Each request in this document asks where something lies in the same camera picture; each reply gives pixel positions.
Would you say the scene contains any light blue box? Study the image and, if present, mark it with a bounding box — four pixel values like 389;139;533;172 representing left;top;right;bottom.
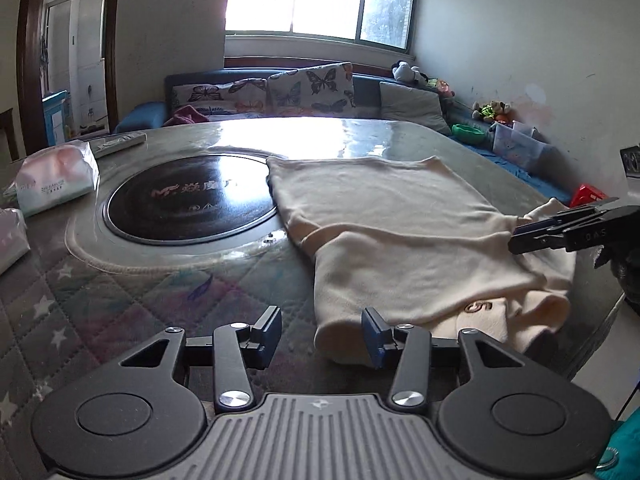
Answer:
42;90;71;149

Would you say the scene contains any brown wooden door frame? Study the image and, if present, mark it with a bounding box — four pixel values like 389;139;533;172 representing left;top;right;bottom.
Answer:
17;0;124;155

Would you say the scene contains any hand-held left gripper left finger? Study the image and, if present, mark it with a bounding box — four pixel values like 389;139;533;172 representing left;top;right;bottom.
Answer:
120;305;284;414

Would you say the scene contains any white tissue pack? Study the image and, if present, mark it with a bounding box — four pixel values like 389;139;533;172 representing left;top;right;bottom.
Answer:
2;140;100;217

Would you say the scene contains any blue cushion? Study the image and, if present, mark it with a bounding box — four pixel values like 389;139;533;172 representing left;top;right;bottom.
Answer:
115;102;169;134

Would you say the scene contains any red plastic box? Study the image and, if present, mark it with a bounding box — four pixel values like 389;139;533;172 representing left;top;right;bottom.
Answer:
569;183;609;209

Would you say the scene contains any green plastic bowl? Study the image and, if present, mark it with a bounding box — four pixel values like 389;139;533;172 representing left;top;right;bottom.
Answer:
451;123;487;145

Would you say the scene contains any pink cloth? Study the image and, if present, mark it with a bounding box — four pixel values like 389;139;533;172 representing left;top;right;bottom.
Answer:
162;105;211;128

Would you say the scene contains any square butterfly print pillow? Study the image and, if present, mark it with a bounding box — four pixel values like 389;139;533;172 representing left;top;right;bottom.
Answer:
266;61;357;120

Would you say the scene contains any black and white plush toy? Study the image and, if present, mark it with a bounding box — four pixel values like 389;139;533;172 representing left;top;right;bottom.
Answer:
391;60;426;85

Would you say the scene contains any cream knit garment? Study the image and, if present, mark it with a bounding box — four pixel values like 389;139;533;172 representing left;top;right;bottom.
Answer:
266;156;579;367

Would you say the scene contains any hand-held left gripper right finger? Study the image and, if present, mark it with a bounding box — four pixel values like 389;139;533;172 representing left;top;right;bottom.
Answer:
361;307;527;414

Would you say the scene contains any wide butterfly print pillow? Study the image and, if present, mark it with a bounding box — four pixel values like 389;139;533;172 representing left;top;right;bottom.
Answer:
170;78;271;119

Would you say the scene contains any teal cloth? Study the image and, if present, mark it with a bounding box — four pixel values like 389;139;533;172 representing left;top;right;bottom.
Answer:
594;419;640;480

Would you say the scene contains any colourful small toy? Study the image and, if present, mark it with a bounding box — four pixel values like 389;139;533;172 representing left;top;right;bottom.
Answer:
425;77;454;99

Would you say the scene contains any round black induction cooktop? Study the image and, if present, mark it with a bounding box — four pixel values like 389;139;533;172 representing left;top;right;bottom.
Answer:
102;152;282;247

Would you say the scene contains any dark wooden chair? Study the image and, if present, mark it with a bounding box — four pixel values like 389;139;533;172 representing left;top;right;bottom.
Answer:
0;108;21;164

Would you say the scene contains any green and brown plush toy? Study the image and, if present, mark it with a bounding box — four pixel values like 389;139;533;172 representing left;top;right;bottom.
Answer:
472;100;514;124

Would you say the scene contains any clear plastic storage box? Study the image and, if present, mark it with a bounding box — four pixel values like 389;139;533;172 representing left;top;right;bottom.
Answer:
491;120;551;171

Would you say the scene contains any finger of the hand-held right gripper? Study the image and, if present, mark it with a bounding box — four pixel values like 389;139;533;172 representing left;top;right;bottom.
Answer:
512;197;622;237
508;208;624;256

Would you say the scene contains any grey pillow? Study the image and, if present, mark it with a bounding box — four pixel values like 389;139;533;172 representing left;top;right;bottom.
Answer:
378;81;451;136

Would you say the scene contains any pink tissue pack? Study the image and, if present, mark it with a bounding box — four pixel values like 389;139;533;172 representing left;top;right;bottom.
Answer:
0;207;29;277

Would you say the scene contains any blue sofa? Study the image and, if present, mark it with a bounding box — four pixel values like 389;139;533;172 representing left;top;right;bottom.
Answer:
112;67;587;207

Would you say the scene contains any grey remote control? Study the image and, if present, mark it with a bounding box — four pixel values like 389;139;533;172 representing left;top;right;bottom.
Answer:
92;131;147;159

